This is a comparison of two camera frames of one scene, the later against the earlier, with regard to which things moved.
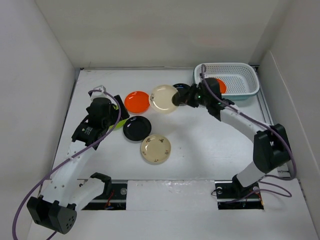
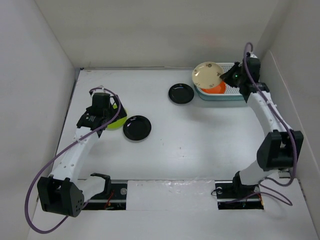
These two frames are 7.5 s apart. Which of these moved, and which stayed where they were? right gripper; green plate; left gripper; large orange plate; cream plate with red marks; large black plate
Moved: cream plate with red marks; large orange plate; right gripper
Stayed: left gripper; green plate; large black plate
